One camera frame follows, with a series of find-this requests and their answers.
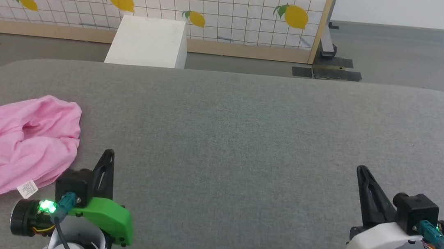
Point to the metal screen support post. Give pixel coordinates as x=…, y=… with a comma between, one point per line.
x=328, y=43

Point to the grey fabric sofa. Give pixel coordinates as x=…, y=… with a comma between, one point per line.
x=244, y=143

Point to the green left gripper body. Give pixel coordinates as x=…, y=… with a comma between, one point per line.
x=109, y=215

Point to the pink cloth garment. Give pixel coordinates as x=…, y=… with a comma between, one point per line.
x=8, y=151

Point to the white box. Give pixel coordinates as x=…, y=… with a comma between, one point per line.
x=148, y=42

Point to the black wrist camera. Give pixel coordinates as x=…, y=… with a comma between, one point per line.
x=73, y=185
x=417, y=213

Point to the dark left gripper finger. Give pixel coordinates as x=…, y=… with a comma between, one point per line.
x=98, y=169
x=108, y=178

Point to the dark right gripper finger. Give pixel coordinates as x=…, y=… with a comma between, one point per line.
x=365, y=197
x=382, y=209

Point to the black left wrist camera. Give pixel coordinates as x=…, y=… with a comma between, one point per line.
x=73, y=185

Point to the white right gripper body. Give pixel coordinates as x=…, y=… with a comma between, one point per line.
x=378, y=242

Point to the lemon print partition screen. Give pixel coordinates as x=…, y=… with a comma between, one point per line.
x=226, y=1

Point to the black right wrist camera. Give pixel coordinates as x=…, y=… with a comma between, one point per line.
x=417, y=213

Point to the black floor base plate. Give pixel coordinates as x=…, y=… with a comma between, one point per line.
x=328, y=71

